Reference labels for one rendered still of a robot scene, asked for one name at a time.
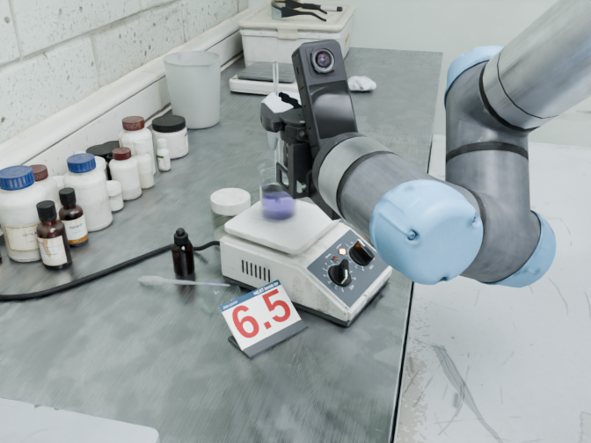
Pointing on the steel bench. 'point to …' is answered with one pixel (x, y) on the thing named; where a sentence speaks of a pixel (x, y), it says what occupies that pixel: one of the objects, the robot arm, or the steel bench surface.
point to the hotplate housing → (293, 274)
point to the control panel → (362, 280)
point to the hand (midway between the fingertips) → (276, 94)
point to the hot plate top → (279, 231)
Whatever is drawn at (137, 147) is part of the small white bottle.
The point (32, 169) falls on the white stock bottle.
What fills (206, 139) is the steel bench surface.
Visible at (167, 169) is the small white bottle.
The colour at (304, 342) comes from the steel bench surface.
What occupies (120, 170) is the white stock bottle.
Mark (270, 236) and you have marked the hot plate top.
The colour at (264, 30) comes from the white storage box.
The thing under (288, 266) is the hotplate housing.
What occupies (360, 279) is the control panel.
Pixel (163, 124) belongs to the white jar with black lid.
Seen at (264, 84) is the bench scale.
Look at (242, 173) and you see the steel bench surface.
